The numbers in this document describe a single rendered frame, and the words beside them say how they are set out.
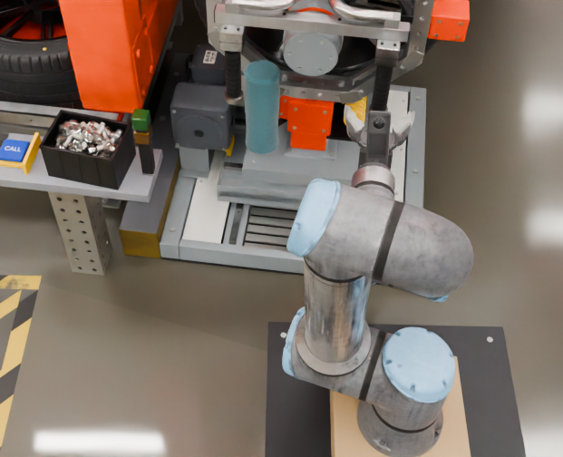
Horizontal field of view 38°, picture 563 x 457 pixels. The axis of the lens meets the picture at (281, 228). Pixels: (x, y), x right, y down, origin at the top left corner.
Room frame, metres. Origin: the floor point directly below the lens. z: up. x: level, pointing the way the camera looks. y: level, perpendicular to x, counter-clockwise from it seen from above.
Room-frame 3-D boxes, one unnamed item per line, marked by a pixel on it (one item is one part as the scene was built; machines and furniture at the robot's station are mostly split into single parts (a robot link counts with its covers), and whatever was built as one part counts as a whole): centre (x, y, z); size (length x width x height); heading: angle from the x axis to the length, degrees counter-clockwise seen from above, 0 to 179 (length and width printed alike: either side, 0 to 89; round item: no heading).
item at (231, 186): (1.83, -0.06, 0.13); 0.50 x 0.36 x 0.10; 84
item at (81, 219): (1.49, 0.58, 0.21); 0.10 x 0.10 x 0.42; 84
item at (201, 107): (1.95, 0.23, 0.26); 0.42 x 0.18 x 0.35; 174
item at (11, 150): (1.51, 0.72, 0.47); 0.07 x 0.07 x 0.02; 84
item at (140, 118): (1.47, 0.36, 0.64); 0.04 x 0.04 x 0.04; 84
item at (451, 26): (1.63, -0.39, 0.85); 0.09 x 0.08 x 0.07; 84
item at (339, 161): (1.83, -0.09, 0.32); 0.40 x 0.30 x 0.28; 84
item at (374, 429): (0.81, -0.28, 0.43); 0.19 x 0.19 x 0.10
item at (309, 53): (1.59, -0.06, 0.85); 0.21 x 0.14 x 0.14; 174
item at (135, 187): (1.49, 0.55, 0.44); 0.43 x 0.17 x 0.03; 84
